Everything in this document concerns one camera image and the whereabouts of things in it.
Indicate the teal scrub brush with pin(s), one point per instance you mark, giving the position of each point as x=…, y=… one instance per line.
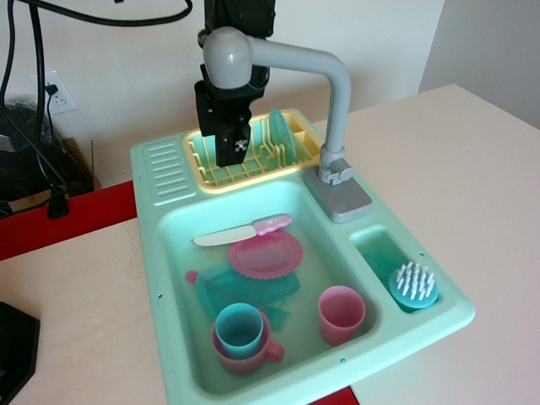
x=413, y=286

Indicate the teal toy fork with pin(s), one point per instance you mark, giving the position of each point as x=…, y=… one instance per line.
x=277, y=318

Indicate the white wall outlet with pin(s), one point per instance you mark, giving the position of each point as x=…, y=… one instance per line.
x=59, y=99

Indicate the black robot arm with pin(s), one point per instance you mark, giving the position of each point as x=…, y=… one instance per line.
x=254, y=18

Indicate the pink toy mug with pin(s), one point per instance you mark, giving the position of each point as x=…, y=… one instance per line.
x=268, y=351

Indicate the mint green toy sink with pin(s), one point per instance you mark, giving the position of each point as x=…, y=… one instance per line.
x=361, y=254

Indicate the grey toy faucet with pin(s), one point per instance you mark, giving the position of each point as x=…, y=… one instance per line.
x=332, y=183

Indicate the pink toy cup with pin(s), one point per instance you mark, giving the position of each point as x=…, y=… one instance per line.
x=341, y=311

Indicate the teal plate in rack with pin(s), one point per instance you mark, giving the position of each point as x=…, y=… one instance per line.
x=282, y=135

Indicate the toy knife pink handle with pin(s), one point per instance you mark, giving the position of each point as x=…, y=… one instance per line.
x=258, y=228

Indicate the pink toy plate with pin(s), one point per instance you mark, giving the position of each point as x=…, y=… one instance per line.
x=270, y=256

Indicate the teal toy bottle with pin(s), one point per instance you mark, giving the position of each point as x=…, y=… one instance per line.
x=221, y=286

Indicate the yellow dish rack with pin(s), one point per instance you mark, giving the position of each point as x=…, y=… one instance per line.
x=268, y=156

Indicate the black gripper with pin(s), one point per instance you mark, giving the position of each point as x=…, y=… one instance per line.
x=217, y=110

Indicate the blue toy cup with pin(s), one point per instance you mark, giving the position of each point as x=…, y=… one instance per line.
x=239, y=328

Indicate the black plug on table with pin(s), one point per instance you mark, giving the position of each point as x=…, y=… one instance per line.
x=57, y=205

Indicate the black object bottom left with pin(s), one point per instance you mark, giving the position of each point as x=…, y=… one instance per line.
x=19, y=347

